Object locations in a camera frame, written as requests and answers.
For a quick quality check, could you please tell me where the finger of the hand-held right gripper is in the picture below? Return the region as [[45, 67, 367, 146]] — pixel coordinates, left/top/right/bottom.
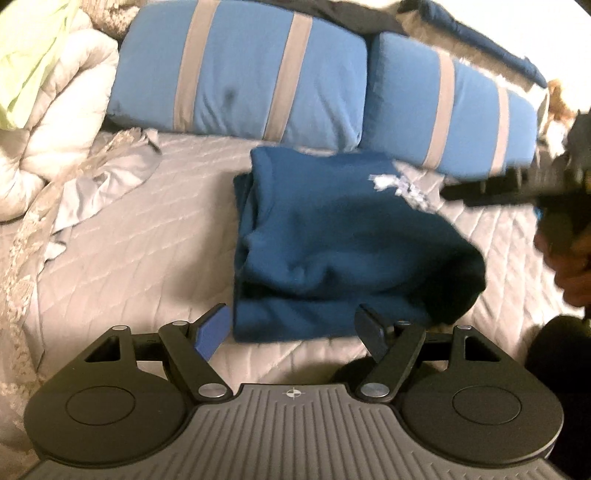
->
[[441, 180, 536, 206]]

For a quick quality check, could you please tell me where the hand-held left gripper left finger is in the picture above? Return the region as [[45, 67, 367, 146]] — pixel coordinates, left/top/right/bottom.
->
[[85, 302, 234, 402]]

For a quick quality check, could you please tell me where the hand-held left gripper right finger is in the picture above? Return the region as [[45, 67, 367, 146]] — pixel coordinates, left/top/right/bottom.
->
[[355, 304, 504, 402]]

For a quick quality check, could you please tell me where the blue sweatshirt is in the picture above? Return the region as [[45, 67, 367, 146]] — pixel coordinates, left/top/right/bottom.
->
[[232, 147, 488, 344]]

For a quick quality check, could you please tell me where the person's right hand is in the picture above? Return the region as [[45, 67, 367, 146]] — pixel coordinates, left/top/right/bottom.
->
[[553, 256, 591, 308]]

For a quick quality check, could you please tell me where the beige teddy bear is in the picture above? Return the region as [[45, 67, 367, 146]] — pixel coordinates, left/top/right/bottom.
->
[[538, 78, 578, 134]]

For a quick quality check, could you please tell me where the grey quilted bed mattress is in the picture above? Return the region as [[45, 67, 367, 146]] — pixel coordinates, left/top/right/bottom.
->
[[0, 129, 591, 480]]

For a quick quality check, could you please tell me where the navy blanket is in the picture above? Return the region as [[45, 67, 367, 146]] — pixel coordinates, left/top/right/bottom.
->
[[418, 0, 548, 88]]

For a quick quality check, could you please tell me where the grey sheet cloth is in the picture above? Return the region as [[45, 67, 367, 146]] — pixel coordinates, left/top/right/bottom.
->
[[44, 127, 163, 264]]

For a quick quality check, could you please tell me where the cream fleece blanket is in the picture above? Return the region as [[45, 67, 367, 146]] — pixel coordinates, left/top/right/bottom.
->
[[397, 0, 550, 125]]

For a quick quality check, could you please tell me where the cream lace bedspread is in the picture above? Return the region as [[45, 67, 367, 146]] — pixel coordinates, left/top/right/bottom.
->
[[0, 129, 158, 462]]

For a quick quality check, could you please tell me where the black garment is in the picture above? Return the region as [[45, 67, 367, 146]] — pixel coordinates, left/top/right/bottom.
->
[[309, 0, 407, 35]]

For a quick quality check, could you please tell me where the stained blue grey-striped pillow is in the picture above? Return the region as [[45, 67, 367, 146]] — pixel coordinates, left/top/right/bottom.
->
[[106, 0, 370, 151]]

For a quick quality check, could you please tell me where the white comforter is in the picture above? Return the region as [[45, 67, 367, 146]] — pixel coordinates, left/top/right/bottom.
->
[[0, 9, 121, 222]]

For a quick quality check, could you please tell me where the light green sheet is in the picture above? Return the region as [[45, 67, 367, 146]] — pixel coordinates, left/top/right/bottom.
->
[[0, 0, 81, 130]]

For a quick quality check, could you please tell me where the beige fluffy blanket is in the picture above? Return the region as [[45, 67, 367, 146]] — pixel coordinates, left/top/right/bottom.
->
[[88, 0, 153, 33]]

